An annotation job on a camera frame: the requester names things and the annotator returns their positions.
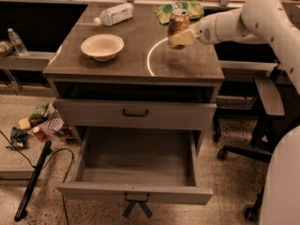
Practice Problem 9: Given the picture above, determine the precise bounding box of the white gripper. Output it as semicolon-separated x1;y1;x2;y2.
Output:
170;18;219;46

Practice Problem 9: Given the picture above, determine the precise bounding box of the orange soda can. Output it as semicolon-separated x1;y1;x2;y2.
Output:
168;8;189;50

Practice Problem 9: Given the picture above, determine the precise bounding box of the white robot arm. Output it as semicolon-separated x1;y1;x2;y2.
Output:
169;0;300;225

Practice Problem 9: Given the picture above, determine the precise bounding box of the white paper bowl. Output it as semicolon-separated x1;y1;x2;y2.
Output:
81;34;124;62

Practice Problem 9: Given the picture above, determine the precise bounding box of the red can on floor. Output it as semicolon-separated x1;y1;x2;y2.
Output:
32;126;47;142

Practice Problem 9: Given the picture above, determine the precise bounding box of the bowl on left shelf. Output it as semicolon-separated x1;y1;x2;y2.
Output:
0;40;14;57

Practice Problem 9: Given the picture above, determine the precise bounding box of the green chip bag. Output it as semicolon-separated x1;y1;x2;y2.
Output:
155;1;204;25

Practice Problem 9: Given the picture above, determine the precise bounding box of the clear plastic water bottle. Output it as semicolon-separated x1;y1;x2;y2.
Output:
94;3;134;26

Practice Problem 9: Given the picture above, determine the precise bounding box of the grey drawer cabinet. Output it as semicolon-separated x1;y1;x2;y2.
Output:
43;3;224;143

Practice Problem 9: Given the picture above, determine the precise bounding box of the black office chair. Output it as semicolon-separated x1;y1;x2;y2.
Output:
212;75;287;223

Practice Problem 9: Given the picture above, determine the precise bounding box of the closed upper drawer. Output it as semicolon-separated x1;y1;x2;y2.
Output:
54;98;217;130

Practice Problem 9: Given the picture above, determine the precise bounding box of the open bottom drawer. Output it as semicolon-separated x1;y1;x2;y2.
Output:
57;127;213;205

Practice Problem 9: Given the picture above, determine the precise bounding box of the dark snack bag on floor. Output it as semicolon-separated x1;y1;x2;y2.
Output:
58;126;78;144

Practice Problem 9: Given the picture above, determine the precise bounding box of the small water bottle on shelf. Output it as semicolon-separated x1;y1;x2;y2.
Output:
7;28;28;56

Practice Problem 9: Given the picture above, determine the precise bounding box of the green bag on floor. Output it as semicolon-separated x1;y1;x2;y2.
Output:
29;103;50;127

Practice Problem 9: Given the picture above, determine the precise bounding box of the black rod on floor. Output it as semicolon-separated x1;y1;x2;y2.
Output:
14;141;52;222

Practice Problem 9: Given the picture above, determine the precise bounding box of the yellow sponge on floor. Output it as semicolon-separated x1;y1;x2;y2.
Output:
19;117;31;130

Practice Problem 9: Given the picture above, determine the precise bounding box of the blue snack bag on floor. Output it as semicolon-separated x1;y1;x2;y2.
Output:
9;127;29;149

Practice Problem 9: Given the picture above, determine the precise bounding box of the wire basket on floor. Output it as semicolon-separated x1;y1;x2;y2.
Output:
48;110;64;132

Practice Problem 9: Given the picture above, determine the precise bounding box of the black cable on floor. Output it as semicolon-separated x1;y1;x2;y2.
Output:
0;128;76;225

